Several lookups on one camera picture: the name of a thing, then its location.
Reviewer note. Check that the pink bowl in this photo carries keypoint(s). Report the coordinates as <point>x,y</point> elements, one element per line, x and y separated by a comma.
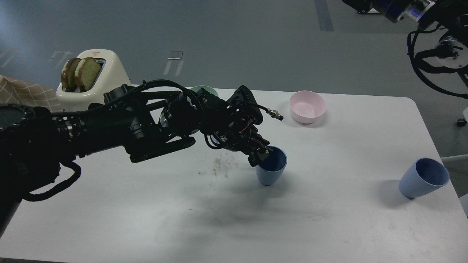
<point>307,107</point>

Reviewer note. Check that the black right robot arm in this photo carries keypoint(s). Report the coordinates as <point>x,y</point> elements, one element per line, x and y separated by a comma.
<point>449,56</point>

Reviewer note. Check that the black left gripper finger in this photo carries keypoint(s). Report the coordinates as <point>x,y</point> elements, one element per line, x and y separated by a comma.
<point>258,155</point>

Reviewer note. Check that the beige checkered cloth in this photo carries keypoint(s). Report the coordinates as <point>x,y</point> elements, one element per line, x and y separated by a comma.
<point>21,92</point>

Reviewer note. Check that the cream white toaster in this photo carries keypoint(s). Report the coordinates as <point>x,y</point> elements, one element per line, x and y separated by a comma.
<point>112,75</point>

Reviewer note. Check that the toast slice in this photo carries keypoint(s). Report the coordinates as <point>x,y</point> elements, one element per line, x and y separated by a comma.
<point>68,75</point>
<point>86,73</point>

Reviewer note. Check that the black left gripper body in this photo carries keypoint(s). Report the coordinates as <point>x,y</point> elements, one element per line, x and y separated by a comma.
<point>232,124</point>

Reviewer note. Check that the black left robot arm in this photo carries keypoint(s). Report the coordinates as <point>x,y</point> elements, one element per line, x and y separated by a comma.
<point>39,148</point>

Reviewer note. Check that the blue cup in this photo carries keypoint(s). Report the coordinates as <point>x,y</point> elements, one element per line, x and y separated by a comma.
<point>271,169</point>
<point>424,176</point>

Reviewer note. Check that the green bowl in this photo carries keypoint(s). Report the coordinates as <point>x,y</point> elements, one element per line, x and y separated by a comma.
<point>199,88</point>

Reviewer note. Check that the left toast slice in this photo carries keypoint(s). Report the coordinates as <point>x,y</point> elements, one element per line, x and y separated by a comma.
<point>68,75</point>

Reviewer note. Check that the right toast slice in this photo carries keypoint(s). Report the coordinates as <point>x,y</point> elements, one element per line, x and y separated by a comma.
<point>86,73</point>

